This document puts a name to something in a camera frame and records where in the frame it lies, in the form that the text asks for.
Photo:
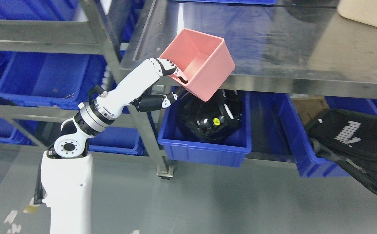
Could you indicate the stainless steel cart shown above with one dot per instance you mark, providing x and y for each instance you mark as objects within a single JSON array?
[{"x": 291, "y": 47}]

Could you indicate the pink plastic storage box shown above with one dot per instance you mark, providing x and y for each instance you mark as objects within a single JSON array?
[{"x": 204, "y": 60}]

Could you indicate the cream plastic container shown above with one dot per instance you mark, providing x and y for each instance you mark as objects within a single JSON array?
[{"x": 363, "y": 11}]

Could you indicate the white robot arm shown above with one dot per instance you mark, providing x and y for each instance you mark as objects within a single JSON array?
[{"x": 65, "y": 175}]

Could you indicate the cardboard piece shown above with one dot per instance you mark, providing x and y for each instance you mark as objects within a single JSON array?
[{"x": 309, "y": 108}]

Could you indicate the blue bin left shelf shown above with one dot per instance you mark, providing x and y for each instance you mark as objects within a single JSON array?
[{"x": 37, "y": 79}]

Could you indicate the stainless steel shelf rack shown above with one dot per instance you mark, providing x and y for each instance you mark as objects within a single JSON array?
[{"x": 43, "y": 26}]

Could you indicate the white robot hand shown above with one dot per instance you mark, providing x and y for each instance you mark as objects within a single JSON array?
[{"x": 131, "y": 88}]

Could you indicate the black helmet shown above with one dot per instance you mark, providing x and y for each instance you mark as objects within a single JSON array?
[{"x": 212, "y": 121}]

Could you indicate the blue bin with helmet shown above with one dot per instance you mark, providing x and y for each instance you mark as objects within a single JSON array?
[{"x": 230, "y": 152}]

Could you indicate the blue bin under bag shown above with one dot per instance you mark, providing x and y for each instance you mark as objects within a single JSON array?
[{"x": 308, "y": 165}]

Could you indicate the blue bin lower left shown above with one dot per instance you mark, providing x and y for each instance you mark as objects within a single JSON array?
[{"x": 118, "y": 140}]

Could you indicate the black Puma bag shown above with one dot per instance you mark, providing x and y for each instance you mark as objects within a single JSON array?
[{"x": 349, "y": 139}]

